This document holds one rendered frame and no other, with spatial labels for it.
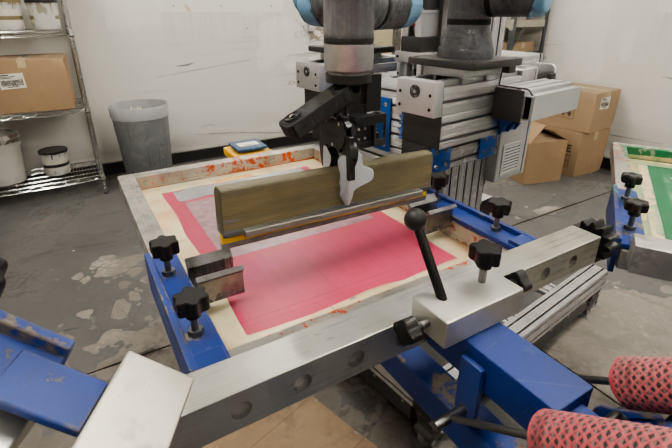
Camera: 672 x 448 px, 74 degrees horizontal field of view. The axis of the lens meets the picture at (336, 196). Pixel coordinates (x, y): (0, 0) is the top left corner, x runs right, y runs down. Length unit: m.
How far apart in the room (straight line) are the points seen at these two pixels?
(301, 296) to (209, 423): 0.30
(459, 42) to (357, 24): 0.64
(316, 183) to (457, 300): 0.30
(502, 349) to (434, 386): 0.15
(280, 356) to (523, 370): 0.25
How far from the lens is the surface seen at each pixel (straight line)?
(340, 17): 0.67
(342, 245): 0.87
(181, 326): 0.63
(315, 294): 0.74
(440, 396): 0.65
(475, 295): 0.55
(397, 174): 0.80
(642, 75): 4.62
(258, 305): 0.72
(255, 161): 1.29
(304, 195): 0.70
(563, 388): 0.52
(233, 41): 4.51
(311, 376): 0.51
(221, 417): 0.49
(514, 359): 0.53
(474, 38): 1.28
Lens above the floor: 1.38
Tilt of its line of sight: 23 degrees down
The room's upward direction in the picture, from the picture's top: straight up
